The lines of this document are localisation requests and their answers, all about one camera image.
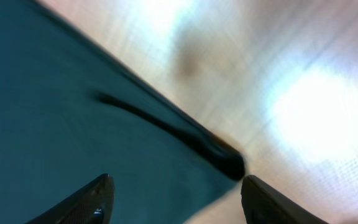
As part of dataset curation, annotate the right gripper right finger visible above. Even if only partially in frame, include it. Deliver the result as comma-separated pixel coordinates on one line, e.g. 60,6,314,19
241,175,326,224

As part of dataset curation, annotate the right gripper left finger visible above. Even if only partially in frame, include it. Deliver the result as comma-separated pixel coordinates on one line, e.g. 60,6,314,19
27,174,114,224

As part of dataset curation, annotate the black t-shirt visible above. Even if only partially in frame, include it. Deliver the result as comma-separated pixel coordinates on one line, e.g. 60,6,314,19
0,1,245,223

